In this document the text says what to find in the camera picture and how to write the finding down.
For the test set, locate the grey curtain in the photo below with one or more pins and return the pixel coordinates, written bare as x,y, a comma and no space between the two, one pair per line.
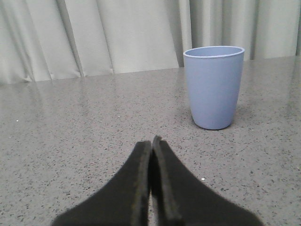
43,40

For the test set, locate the blue plastic cup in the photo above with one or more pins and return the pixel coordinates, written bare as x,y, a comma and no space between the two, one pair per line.
213,76

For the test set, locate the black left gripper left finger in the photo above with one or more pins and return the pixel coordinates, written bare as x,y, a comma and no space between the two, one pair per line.
123,201

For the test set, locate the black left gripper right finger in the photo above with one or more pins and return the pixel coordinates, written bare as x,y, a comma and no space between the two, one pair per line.
183,200

